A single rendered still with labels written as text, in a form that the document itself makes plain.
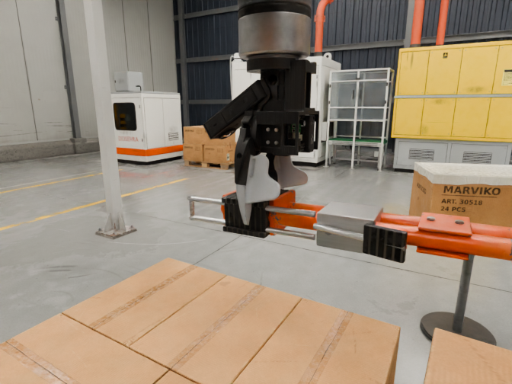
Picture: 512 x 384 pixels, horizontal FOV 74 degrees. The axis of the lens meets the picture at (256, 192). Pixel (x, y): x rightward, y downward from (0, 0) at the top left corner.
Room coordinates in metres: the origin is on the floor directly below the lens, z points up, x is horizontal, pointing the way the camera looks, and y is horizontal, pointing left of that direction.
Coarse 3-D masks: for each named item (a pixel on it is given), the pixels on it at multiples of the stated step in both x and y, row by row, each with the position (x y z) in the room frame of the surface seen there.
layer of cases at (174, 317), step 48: (144, 288) 1.39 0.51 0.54; (192, 288) 1.39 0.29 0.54; (240, 288) 1.39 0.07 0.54; (48, 336) 1.05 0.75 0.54; (96, 336) 1.05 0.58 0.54; (144, 336) 1.05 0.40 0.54; (192, 336) 1.05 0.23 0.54; (240, 336) 1.05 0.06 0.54; (288, 336) 1.05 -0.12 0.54; (336, 336) 1.05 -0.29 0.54; (384, 336) 1.05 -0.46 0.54
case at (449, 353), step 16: (448, 336) 0.52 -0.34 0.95; (432, 352) 0.48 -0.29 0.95; (448, 352) 0.48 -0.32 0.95; (464, 352) 0.48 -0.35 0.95; (480, 352) 0.48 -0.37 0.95; (496, 352) 0.48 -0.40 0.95; (432, 368) 0.45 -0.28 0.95; (448, 368) 0.45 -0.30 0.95; (464, 368) 0.45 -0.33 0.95; (480, 368) 0.45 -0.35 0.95; (496, 368) 0.45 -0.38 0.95
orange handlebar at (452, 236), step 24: (288, 216) 0.42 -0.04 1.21; (384, 216) 0.40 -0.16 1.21; (408, 216) 0.39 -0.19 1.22; (432, 216) 0.38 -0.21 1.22; (456, 216) 0.38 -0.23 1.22; (408, 240) 0.35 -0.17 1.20; (432, 240) 0.34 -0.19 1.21; (456, 240) 0.33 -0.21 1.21; (480, 240) 0.32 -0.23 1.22; (504, 240) 0.31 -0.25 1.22
